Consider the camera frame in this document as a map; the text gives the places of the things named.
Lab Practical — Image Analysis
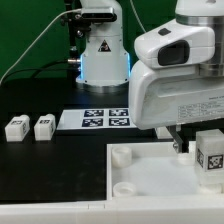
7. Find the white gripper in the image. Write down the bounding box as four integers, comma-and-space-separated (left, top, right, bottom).
128, 61, 224, 154

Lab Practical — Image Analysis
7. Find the white square tabletop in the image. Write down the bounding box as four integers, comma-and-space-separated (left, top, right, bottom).
107, 142, 222, 200

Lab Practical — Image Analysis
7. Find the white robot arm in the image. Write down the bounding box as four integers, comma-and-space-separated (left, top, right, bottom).
77, 0, 224, 139

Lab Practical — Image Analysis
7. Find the white marker sheet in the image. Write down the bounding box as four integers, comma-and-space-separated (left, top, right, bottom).
57, 108, 135, 130

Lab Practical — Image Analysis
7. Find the white L-shaped obstacle fence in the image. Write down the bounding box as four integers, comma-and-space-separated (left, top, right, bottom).
0, 196, 224, 224

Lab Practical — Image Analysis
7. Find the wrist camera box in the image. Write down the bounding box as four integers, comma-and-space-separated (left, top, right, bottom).
134, 20, 215, 69

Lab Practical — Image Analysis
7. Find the black cable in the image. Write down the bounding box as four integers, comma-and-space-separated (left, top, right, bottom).
0, 59, 81, 87

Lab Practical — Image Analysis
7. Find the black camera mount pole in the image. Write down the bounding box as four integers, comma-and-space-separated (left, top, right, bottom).
60, 0, 90, 82

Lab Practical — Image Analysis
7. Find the white camera cable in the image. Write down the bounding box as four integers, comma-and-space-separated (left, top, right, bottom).
0, 8, 83, 85

